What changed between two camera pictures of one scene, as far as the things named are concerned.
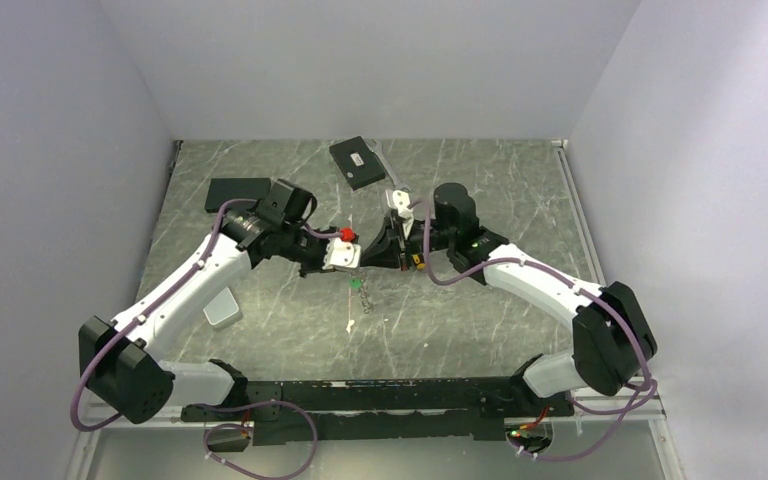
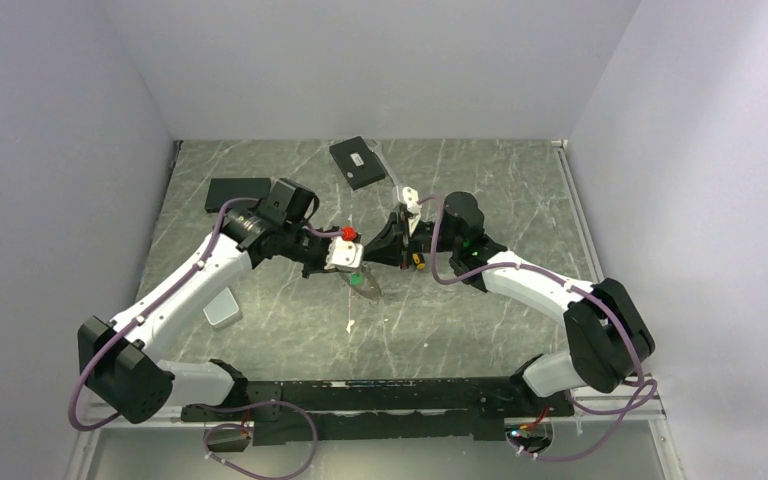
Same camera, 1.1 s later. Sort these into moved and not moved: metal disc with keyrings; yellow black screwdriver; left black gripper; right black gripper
Moved: metal disc with keyrings
Not moved: left black gripper; yellow black screwdriver; right black gripper
